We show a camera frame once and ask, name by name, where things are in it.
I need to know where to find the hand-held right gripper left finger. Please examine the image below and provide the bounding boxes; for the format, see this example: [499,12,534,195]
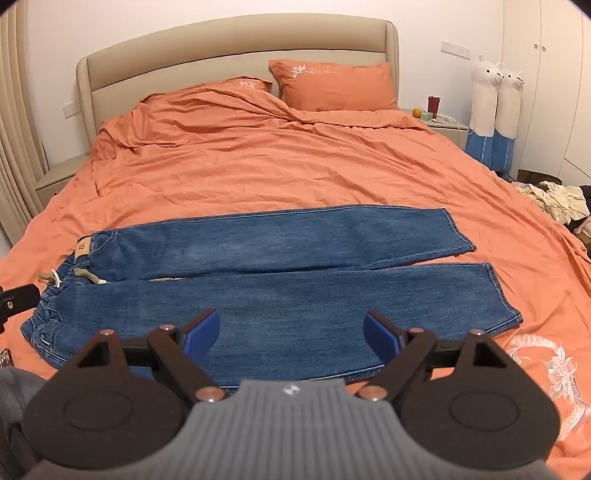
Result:
[65,308,227,405]

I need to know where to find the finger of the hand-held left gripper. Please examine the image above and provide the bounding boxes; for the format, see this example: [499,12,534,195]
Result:
[0,283,43,331]

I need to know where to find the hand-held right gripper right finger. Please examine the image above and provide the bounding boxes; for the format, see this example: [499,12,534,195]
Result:
[357,311,522,402]

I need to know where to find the blue denim pants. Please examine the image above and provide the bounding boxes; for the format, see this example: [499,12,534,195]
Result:
[20,206,524,388]

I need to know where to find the person's grey clothing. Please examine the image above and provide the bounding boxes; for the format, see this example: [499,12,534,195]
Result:
[0,367,51,480]

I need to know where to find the empty beige nightstand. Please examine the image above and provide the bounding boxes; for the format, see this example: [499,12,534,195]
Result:
[34,152,93,209]

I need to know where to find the beige curtain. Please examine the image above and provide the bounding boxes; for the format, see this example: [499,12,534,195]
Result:
[0,0,49,246]

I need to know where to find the orange duvet cover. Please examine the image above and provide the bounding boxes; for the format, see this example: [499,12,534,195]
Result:
[0,78,591,480]

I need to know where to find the beige nightstand with items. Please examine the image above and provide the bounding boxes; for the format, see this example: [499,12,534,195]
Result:
[400,108,472,151]

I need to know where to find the pile of cream clothes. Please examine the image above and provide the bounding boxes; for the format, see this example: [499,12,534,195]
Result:
[510,180,591,227]

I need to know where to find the orange pillow under duvet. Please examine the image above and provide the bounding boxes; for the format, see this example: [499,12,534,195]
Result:
[226,76,273,93]

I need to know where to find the white alpaca plush toy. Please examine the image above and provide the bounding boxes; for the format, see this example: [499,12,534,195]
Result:
[465,54,504,165]
[490,62,526,176]

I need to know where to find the large orange embroidered pillow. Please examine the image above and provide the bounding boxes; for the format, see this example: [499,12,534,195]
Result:
[269,59,400,112]

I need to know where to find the beige upholstered headboard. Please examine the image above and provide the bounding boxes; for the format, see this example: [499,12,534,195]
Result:
[76,18,400,136]

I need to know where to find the white wardrobe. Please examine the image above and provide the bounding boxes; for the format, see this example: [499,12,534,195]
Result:
[501,0,591,186]

